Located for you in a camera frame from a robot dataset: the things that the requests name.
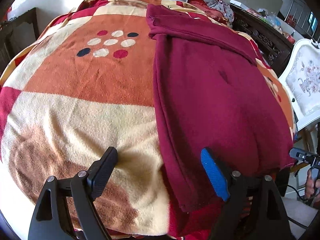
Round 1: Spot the maroon knit garment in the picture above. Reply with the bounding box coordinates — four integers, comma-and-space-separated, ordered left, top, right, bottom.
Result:
146, 4, 293, 212

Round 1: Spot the person's right hand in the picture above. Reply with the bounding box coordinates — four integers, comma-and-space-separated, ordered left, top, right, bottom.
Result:
305, 169, 319, 199

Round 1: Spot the white floral upholstered chair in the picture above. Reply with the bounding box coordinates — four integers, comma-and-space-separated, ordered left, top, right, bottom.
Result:
279, 38, 320, 131

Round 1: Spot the dark carved wooden headboard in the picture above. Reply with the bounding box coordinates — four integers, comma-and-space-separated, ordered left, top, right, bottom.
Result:
231, 4, 293, 76

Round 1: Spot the red orange cream patterned blanket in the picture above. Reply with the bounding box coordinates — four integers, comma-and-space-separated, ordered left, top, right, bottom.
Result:
1, 0, 281, 239

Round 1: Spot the red pink cushion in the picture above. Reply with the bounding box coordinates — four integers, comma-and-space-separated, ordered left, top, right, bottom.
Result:
188, 0, 224, 18

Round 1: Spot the dark wooden cabinet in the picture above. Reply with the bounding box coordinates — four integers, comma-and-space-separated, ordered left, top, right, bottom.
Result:
1, 8, 40, 74

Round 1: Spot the black cable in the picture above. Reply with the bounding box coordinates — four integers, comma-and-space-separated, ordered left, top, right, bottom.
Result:
285, 184, 311, 230

